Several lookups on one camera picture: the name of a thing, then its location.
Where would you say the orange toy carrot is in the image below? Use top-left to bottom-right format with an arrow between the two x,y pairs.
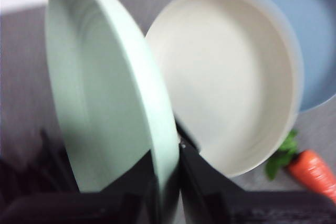
264,129 -> 336,207

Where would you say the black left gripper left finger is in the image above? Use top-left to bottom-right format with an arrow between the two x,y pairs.
0,150 -> 163,224

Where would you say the pale green plate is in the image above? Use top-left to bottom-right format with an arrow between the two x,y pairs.
44,0 -> 182,224

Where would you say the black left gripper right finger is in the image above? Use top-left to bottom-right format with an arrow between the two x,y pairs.
179,142 -> 336,224

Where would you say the cream plate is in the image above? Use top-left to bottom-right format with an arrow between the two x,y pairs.
143,0 -> 306,179

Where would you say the black plate rack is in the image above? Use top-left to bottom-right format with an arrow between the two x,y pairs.
0,117 -> 201,199

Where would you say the blue plate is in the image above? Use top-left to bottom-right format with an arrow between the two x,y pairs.
248,0 -> 336,114

